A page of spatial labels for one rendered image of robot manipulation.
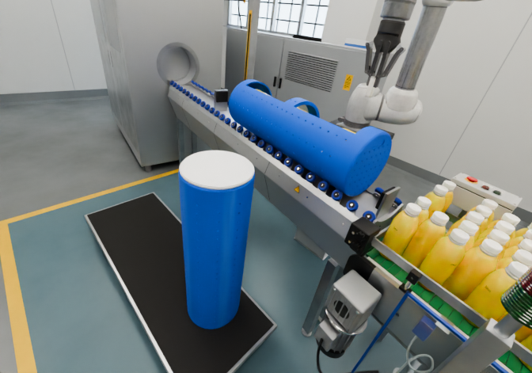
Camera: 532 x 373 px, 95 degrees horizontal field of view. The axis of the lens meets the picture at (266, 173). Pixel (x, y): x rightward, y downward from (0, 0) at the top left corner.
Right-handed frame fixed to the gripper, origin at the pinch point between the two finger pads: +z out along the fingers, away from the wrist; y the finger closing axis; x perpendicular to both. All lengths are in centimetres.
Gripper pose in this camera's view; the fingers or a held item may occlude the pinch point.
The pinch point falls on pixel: (371, 86)
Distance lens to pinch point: 99.8
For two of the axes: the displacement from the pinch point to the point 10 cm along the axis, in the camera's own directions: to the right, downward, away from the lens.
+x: -6.8, 3.0, -6.7
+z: -1.3, 8.5, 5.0
